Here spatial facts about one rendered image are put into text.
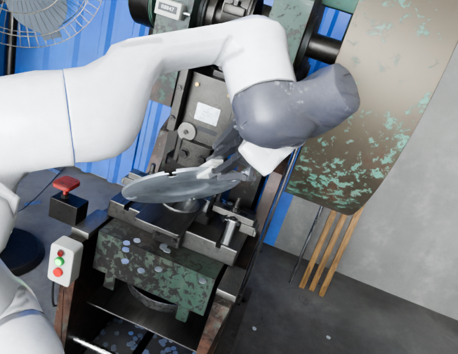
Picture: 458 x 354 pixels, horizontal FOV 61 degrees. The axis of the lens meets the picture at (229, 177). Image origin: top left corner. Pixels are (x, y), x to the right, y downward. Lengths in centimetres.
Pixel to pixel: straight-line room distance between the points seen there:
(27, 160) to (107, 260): 88
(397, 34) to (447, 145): 174
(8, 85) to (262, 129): 29
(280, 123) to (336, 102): 8
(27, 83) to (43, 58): 248
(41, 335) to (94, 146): 37
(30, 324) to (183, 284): 60
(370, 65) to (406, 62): 6
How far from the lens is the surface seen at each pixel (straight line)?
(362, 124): 79
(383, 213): 256
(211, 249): 125
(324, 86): 55
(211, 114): 116
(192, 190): 102
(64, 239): 126
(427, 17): 79
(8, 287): 67
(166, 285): 127
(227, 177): 77
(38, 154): 46
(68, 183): 127
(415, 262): 273
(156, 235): 125
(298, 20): 105
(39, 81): 47
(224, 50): 56
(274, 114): 51
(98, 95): 45
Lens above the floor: 138
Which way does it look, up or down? 23 degrees down
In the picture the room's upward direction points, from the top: 17 degrees clockwise
